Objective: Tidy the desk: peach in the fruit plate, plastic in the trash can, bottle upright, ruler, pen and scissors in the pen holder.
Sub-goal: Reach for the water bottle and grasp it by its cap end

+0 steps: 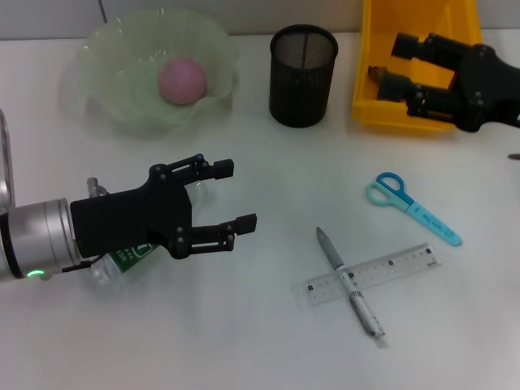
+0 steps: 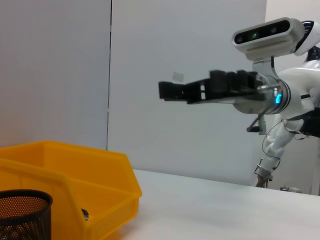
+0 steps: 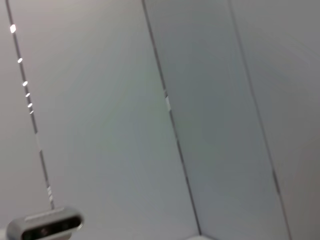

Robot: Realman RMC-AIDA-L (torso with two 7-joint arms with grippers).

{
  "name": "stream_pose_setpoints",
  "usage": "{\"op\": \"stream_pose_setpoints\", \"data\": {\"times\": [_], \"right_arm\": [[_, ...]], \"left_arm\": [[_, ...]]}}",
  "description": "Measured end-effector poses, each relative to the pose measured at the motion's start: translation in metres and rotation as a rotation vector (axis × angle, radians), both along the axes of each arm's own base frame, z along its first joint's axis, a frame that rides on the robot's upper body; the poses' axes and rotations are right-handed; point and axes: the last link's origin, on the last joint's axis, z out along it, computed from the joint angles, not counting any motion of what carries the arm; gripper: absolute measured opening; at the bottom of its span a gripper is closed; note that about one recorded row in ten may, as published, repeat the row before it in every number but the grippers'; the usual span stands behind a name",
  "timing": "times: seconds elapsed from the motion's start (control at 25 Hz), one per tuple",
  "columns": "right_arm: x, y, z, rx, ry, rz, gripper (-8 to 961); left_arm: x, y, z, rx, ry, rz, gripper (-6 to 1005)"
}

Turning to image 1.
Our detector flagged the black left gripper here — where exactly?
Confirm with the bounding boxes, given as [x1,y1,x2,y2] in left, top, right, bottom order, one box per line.
[70,153,258,261]

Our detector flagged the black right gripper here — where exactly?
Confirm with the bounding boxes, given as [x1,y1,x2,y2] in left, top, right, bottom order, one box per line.
[376,32,520,133]

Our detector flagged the pink peach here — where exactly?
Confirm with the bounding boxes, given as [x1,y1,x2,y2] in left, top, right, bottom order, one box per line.
[157,57,208,106]

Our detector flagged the black mesh pen holder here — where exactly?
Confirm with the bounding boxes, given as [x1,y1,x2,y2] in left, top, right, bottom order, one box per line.
[268,24,339,129]

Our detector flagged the grey clear pen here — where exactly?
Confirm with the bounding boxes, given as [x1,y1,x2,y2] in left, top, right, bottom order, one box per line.
[315,226,389,349]

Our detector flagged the clear green-label water bottle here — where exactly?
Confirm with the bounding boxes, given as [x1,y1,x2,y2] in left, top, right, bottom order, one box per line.
[89,178,216,285]

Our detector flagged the blue scissors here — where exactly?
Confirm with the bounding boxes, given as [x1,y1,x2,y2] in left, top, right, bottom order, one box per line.
[365,171,463,248]

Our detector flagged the transparent plastic ruler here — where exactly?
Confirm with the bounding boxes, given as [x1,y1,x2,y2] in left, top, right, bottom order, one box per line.
[290,242,443,310]

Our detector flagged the translucent green fruit plate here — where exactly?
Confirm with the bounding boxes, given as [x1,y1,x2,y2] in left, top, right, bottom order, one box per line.
[60,7,241,139]

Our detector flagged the yellow plastic bin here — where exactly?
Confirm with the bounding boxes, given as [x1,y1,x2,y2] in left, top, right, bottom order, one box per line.
[351,0,487,133]

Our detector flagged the left gripper connector cable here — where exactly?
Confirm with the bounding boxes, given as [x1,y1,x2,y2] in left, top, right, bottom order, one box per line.
[40,177,109,282]

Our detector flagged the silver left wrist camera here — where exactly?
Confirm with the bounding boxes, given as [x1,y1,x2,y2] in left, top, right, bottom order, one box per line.
[0,108,17,212]

